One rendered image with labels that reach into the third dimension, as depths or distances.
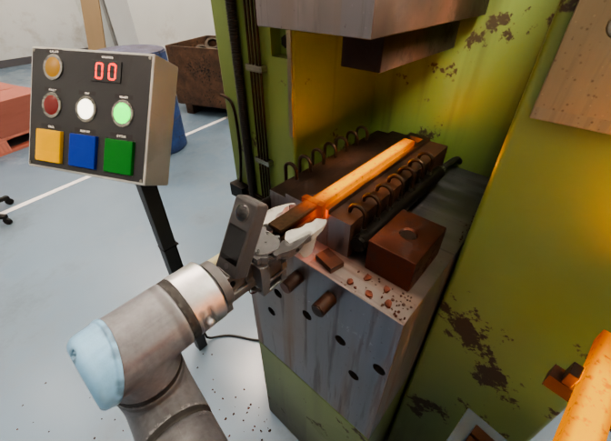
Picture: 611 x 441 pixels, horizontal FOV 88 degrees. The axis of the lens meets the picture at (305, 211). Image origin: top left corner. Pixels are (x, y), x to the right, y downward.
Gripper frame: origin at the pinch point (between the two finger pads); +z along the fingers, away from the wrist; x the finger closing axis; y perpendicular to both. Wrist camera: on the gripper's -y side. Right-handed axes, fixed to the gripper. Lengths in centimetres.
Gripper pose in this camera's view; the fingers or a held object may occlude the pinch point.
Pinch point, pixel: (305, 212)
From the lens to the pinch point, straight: 55.4
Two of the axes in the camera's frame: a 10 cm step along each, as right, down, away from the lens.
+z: 6.6, -4.4, 6.0
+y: 0.0, 8.0, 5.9
